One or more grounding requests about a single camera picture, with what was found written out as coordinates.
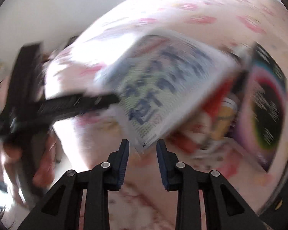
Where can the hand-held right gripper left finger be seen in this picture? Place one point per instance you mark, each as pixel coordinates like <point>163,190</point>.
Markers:
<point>124,165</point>

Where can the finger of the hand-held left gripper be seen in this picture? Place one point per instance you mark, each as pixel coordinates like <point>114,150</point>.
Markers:
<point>74,105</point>

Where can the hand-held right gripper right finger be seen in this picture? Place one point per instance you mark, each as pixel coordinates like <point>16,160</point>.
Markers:
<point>161,165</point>

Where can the black brochure with red picture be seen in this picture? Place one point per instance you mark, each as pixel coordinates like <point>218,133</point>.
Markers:
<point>211,105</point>

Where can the white cartoon booklet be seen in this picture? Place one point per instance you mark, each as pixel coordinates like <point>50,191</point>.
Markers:
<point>170,76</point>

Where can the person's left hand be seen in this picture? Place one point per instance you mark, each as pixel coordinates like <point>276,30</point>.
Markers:
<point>46,160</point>

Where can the pink cartoon printed blanket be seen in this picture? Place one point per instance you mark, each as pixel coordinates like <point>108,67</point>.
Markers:
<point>182,16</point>

